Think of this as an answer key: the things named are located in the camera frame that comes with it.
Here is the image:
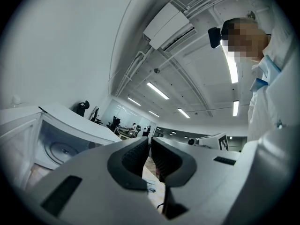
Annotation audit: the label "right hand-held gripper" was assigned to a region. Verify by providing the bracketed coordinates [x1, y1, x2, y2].
[187, 132, 229, 151]

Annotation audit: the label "black office chair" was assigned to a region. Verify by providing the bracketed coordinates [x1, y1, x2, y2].
[106, 116, 121, 132]
[90, 107, 103, 126]

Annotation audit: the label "black head-mounted camera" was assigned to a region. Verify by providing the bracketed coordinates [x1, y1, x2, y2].
[208, 26, 223, 49]

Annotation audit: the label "white microwave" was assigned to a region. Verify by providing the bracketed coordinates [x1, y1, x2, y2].
[0, 103, 123, 192]

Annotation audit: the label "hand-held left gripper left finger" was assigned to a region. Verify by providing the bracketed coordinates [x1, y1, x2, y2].
[29, 136, 170, 225]

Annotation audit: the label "person's white shirt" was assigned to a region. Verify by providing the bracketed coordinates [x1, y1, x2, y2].
[246, 0, 300, 220]

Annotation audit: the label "white ceiling air conditioner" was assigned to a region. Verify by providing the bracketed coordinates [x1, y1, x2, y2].
[142, 2, 197, 52]

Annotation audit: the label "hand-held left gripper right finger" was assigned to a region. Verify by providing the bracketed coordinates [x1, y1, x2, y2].
[151, 136, 245, 225]

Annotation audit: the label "black headrest chair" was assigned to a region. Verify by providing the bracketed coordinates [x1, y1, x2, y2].
[74, 100, 90, 118]

